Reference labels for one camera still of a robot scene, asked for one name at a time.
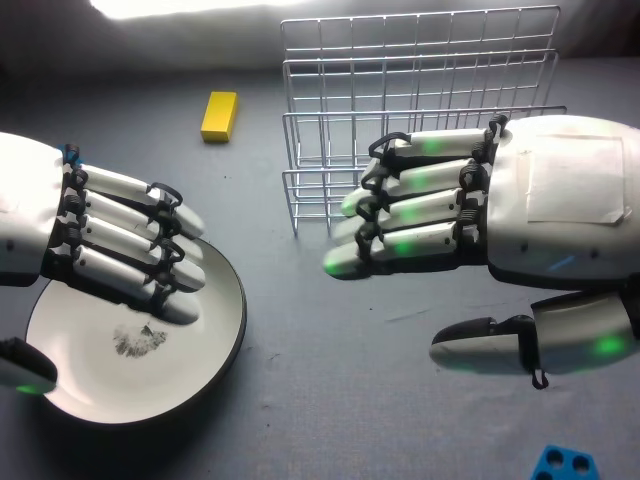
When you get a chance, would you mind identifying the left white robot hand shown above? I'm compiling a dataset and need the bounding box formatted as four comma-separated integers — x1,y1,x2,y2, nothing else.
0,130,207,397

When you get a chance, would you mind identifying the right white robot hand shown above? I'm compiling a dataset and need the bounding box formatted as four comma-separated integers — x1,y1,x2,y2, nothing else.
322,113,640,391

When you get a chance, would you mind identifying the yellow rectangular block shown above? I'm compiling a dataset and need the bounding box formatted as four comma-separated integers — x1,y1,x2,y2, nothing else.
200,91,240,146

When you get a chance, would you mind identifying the white backdrop cloth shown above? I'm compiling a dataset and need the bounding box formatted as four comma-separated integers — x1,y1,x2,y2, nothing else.
0,0,640,89

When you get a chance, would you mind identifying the grey table cloth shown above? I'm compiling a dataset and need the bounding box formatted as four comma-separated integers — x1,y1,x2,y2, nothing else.
0,52,640,480

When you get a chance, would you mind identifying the blue multi-hole block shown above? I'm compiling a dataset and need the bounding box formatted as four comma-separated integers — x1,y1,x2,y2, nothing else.
531,430,601,480

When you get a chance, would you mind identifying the white wire dish rack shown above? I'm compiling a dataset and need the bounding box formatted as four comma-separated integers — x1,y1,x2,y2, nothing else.
279,4,569,239

